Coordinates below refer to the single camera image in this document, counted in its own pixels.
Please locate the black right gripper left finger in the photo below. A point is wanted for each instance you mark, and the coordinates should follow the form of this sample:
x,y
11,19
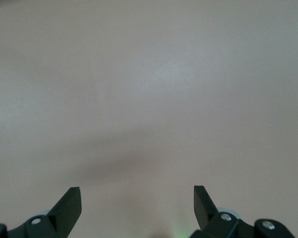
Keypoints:
x,y
64,218

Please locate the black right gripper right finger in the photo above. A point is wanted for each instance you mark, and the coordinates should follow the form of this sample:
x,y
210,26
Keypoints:
x,y
208,218

